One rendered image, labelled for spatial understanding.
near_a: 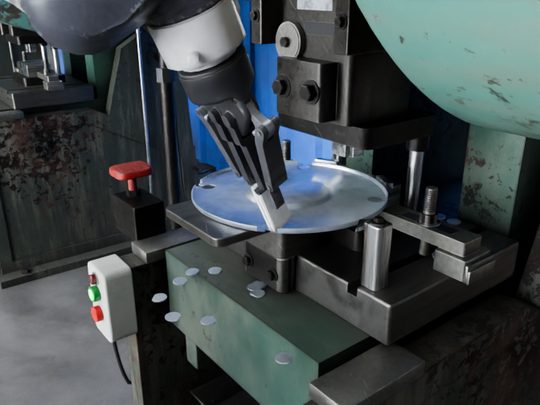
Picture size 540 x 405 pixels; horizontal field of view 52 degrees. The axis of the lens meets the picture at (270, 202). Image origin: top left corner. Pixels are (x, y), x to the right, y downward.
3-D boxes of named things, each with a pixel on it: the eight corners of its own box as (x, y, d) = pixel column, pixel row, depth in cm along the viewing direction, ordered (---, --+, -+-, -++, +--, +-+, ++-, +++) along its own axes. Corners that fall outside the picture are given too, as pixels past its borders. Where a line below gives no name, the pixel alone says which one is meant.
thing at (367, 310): (386, 347, 70) (390, 306, 68) (200, 231, 103) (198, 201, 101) (514, 276, 87) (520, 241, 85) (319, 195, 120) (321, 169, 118)
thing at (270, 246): (220, 330, 73) (216, 236, 68) (169, 287, 83) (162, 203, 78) (353, 273, 87) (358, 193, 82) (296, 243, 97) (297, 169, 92)
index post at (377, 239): (374, 292, 71) (380, 223, 67) (357, 283, 73) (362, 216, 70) (389, 285, 73) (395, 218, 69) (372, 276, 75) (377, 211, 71)
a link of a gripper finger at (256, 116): (235, 83, 59) (267, 89, 55) (253, 124, 62) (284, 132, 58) (219, 95, 58) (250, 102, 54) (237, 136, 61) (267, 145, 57)
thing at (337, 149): (349, 158, 85) (350, 135, 84) (327, 152, 89) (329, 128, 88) (363, 155, 87) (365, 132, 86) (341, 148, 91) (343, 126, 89)
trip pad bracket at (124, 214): (143, 300, 104) (133, 202, 97) (121, 280, 111) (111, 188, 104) (171, 289, 108) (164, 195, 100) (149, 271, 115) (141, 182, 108)
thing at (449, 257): (468, 284, 73) (479, 212, 69) (372, 241, 85) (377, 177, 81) (493, 272, 76) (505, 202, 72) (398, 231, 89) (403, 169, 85)
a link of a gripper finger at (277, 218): (271, 174, 67) (275, 176, 67) (288, 216, 71) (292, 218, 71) (253, 189, 66) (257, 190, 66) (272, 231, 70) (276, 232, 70)
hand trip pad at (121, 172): (124, 213, 101) (119, 173, 98) (110, 203, 105) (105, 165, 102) (158, 204, 105) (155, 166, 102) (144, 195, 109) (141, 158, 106)
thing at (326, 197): (160, 222, 73) (159, 217, 73) (225, 159, 99) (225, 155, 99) (383, 244, 67) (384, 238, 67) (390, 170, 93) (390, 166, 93)
